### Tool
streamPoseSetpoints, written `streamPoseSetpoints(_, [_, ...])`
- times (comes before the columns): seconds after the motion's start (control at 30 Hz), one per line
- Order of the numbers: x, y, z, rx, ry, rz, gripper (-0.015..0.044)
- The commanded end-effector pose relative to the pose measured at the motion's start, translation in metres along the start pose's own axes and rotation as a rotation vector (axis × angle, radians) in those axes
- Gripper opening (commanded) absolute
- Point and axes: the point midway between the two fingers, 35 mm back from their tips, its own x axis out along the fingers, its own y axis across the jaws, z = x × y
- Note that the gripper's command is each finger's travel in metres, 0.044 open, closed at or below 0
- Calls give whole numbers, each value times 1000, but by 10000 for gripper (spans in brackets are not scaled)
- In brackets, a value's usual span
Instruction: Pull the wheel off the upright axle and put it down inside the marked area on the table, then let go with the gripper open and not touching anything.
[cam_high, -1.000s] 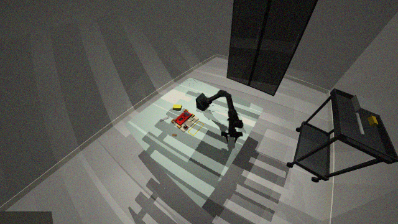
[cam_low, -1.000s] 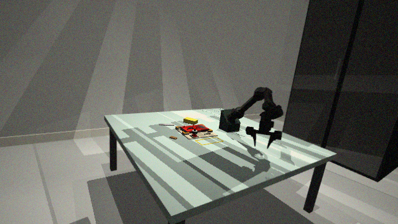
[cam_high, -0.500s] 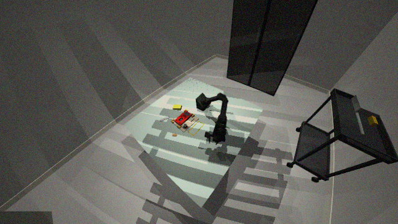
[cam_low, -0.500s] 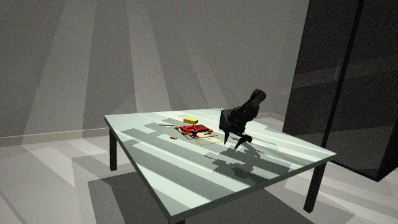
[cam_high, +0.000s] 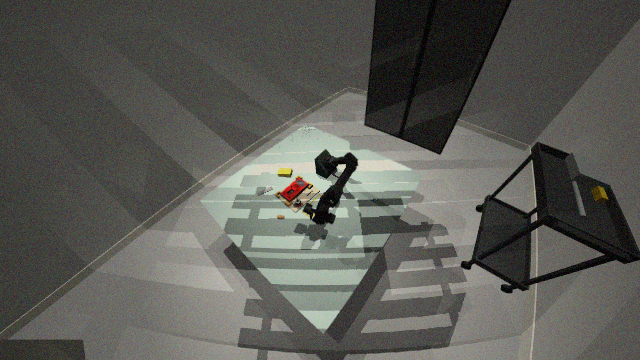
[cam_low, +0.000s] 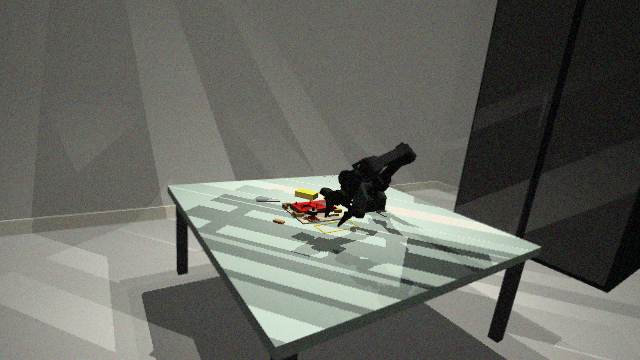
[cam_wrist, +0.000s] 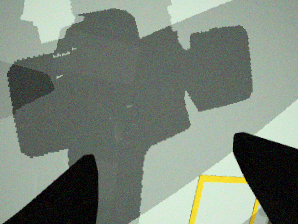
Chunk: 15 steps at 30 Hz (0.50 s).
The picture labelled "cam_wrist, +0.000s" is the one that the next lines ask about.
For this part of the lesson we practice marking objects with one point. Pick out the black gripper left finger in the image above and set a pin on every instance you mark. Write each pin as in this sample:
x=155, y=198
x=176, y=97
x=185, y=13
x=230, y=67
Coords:
x=71, y=199

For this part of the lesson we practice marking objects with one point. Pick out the yellow tape border line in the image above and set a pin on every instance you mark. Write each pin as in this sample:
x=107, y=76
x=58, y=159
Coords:
x=217, y=179

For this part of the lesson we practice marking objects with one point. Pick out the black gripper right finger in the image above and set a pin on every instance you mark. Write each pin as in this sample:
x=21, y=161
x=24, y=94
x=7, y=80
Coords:
x=271, y=170

